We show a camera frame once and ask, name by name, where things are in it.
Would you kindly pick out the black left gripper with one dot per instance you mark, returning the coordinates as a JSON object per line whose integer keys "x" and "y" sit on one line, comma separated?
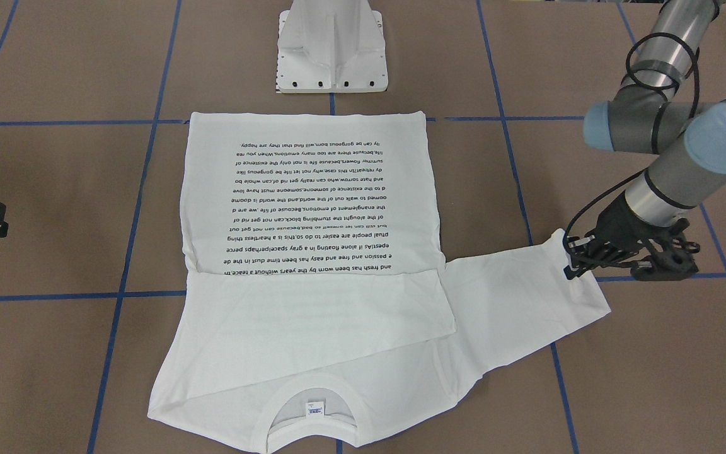
{"x": 615, "y": 222}

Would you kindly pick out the white long-sleeve printed shirt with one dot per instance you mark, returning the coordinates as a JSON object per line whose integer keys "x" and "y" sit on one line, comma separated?
{"x": 319, "y": 302}

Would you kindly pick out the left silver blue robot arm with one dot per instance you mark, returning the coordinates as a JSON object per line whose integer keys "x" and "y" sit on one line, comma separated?
{"x": 657, "y": 111}

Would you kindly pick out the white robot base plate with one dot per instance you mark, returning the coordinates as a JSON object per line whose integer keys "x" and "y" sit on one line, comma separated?
{"x": 331, "y": 47}

